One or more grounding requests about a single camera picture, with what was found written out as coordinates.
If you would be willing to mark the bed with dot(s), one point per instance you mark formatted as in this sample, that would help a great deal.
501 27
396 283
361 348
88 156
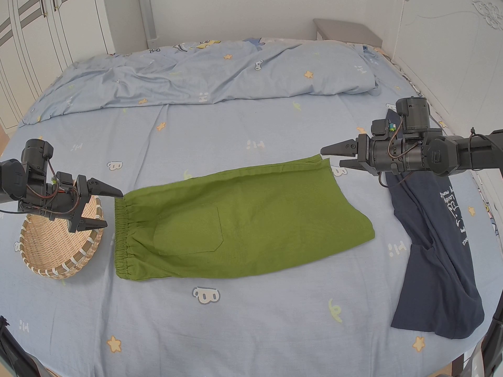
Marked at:
235 132

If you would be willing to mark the white wardrobe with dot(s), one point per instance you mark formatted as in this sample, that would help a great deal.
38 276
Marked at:
59 22

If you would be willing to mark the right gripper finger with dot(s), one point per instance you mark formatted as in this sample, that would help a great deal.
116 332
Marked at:
355 166
345 148

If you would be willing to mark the green shorts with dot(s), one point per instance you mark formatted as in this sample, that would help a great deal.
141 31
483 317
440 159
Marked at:
255 218

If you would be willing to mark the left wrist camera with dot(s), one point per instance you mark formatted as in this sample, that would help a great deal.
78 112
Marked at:
65 180

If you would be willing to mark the round woven basket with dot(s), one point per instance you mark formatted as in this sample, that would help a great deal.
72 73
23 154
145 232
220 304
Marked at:
51 249

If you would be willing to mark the pale blue quilt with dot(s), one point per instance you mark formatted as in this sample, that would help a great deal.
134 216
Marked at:
196 77

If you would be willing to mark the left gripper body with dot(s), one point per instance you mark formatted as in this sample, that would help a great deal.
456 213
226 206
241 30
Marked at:
51 202

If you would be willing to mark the dark blue T-shirt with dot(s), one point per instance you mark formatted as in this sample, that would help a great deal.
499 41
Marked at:
432 249

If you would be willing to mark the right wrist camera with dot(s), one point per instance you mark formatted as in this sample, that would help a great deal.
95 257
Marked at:
382 128

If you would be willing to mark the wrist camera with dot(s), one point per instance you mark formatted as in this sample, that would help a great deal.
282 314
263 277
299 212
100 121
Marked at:
65 180
382 128

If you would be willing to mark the grey bedside table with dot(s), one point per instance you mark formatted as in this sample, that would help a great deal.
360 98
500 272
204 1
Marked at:
342 30

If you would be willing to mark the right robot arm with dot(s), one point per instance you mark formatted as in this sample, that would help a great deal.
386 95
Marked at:
448 155

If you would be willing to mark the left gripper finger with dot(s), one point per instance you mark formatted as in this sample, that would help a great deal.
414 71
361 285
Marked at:
90 225
100 187

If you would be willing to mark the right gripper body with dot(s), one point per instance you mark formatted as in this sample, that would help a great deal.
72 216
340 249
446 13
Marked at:
401 155

